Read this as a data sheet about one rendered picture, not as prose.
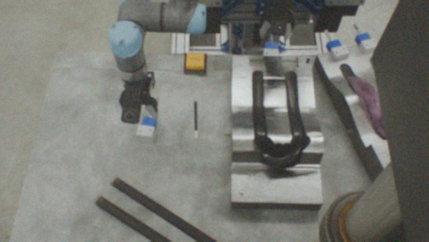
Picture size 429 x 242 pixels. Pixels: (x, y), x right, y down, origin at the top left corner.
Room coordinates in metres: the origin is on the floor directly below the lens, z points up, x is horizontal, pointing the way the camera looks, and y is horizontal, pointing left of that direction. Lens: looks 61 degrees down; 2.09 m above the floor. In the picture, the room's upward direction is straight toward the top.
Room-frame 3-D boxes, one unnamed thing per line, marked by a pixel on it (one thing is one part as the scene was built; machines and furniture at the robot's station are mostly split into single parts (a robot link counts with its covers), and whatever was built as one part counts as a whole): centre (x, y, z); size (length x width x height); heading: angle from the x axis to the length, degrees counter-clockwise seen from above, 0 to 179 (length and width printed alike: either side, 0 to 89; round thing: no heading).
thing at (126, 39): (0.70, 0.21, 1.23); 0.09 x 0.08 x 0.11; 177
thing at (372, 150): (0.76, -0.55, 0.86); 0.50 x 0.26 x 0.11; 16
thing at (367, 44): (1.03, -0.52, 0.86); 0.13 x 0.05 x 0.05; 16
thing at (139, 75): (0.70, 0.21, 1.15); 0.08 x 0.08 x 0.05
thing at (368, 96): (0.76, -0.54, 0.90); 0.26 x 0.18 x 0.08; 16
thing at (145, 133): (0.71, 0.20, 0.83); 0.13 x 0.05 x 0.05; 171
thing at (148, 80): (0.70, 0.21, 1.07); 0.09 x 0.08 x 0.12; 171
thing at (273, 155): (0.70, -0.20, 0.92); 0.35 x 0.16 x 0.09; 179
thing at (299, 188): (0.68, -0.19, 0.87); 0.50 x 0.26 x 0.14; 179
